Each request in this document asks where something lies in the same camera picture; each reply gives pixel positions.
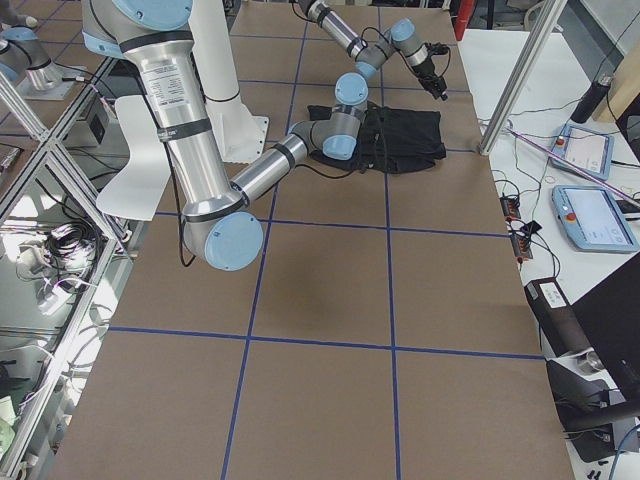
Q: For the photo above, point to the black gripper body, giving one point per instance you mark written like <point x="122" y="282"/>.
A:
<point x="425" y="71"/>

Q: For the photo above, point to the black printed t-shirt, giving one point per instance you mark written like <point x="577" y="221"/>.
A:
<point x="394" y="141"/>

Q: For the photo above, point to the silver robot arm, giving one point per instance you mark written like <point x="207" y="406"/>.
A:
<point x="167" y="42"/>
<point x="371" y="49"/>

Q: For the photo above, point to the red cylinder object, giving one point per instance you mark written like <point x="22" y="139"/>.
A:
<point x="464" y="15"/>

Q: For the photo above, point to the black water bottle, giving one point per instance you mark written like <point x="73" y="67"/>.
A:
<point x="596" y="95"/>

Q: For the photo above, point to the far blue teach pendant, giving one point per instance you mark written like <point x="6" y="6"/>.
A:
<point x="588" y="149"/>

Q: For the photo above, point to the blue teach pendant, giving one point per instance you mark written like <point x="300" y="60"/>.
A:
<point x="592" y="220"/>
<point x="588" y="149"/>

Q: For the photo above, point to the near blue teach pendant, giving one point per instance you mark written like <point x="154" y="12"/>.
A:
<point x="592" y="220"/>

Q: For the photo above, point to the black monitor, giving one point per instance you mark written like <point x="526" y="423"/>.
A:
<point x="609" y="316"/>

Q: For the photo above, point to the white chair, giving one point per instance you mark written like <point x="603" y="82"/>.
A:
<point x="135" y="192"/>

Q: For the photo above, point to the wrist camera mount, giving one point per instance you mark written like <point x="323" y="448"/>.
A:
<point x="438" y="49"/>

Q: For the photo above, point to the aluminium frame post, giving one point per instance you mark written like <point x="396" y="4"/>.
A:
<point x="536" y="40"/>

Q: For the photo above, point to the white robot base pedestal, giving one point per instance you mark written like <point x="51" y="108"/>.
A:
<point x="240" y="136"/>

